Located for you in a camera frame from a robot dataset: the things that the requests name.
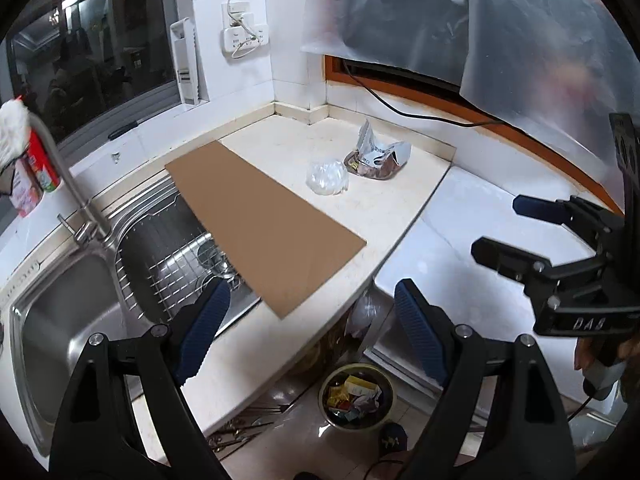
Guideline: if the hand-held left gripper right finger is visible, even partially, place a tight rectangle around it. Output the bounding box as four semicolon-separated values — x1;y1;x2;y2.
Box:
393;279;573;480

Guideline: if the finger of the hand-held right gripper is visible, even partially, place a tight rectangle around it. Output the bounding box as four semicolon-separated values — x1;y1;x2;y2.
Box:
471;237;621;311
512;195;623;251

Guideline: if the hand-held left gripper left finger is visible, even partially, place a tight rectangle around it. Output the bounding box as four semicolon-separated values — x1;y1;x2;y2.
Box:
48;276;232;480

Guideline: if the round dark bin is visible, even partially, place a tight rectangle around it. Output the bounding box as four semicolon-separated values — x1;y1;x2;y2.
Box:
318;362;397;432

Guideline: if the person's right hand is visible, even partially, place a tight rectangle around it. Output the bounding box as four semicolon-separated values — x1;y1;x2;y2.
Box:
574;337;598;373

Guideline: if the white cabinet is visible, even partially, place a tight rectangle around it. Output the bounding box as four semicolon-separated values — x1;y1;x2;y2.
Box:
365;285;501;411

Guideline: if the translucent white plastic bag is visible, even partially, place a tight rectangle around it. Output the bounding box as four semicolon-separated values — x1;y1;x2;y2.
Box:
345;290;396;346

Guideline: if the brown wooden cabinet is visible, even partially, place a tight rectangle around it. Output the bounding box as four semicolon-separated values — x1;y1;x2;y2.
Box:
210;310;361;441

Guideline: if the person's right shoe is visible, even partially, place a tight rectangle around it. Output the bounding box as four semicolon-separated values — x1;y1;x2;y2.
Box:
380;422;408;453

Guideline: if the brown cardboard sheet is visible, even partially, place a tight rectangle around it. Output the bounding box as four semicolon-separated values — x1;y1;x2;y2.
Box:
165;140;367;319

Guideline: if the stainless steel sink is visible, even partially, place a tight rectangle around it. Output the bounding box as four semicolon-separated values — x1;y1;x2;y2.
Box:
0;170;261;461

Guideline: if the brown torn packet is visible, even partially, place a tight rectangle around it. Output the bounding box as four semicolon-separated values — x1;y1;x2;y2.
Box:
344;147;407;181

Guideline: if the translucent plastic sheet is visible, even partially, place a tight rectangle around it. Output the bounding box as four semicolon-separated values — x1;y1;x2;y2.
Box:
460;0;640;211
300;0;476;96

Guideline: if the grey foil bag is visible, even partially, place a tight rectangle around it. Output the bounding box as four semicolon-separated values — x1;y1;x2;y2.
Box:
357;120;412;166

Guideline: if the crumpled clear plastic bag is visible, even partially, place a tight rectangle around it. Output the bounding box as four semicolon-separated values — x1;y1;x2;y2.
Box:
306;160;350;196

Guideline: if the steel faucet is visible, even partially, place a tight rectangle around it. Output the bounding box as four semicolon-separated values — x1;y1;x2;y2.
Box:
27;112;113;246

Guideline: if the black pen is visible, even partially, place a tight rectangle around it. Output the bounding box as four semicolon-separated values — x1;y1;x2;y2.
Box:
108;120;138;141

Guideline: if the pink white packet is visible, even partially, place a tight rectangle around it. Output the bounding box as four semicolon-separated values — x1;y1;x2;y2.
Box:
10;157;43;218

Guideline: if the red bottle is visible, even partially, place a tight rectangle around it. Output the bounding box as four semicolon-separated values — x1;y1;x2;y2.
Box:
20;127;63;196

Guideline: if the white fluffy cloth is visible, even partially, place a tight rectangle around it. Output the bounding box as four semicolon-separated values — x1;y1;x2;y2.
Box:
0;100;33;171

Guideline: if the white power strip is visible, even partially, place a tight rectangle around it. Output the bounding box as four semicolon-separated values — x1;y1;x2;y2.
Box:
222;24;271;56

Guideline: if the dark window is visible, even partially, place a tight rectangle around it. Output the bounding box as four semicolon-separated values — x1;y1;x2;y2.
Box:
0;0;183;146

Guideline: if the wire dish rack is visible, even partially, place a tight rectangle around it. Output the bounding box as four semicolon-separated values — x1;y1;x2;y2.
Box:
116;195;251;326

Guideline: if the black power cable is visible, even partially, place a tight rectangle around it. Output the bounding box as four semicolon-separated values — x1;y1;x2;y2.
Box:
342;60;506;127

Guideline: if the orange wooden window frame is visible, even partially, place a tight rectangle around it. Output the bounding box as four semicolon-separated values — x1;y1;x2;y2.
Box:
324;54;626;221

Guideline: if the white plastic wall holder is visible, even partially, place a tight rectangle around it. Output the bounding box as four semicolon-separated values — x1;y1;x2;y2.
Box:
169;17;208;107

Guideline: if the white wall socket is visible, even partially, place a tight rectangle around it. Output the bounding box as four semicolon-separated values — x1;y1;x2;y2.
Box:
221;2;251;28

